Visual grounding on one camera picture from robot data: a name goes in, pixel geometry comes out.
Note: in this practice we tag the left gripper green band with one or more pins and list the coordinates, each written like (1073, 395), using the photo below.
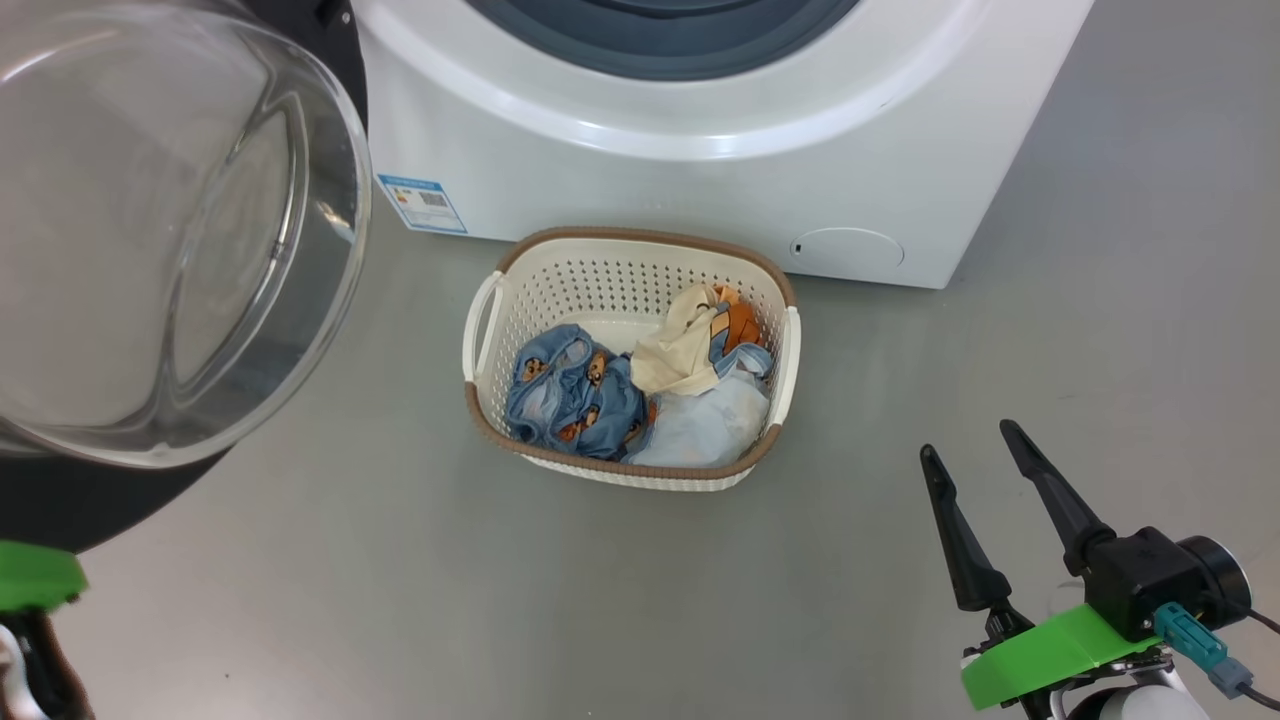
(35, 575)

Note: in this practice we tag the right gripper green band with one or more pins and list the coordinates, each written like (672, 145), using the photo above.
(1050, 655)

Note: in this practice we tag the light blue cream orange garment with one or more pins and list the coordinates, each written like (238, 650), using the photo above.
(700, 420)

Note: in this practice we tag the dark round washer door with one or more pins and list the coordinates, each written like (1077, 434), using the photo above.
(150, 250)

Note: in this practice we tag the blue cartoon print garment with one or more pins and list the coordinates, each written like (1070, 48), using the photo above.
(560, 400)

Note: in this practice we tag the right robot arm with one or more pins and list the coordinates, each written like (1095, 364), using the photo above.
(1130, 705)

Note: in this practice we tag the white front-load washing machine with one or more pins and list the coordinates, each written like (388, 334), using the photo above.
(700, 190)

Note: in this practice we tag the round drain filter cover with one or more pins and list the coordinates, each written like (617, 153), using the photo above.
(850, 248)

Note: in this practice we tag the cream perforated laundry basket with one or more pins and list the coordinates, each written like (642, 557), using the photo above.
(600, 290)

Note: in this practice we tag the blue energy label sticker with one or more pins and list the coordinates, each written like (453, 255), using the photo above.
(422, 203)

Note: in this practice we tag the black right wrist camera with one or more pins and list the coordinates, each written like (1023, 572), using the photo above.
(1140, 580)

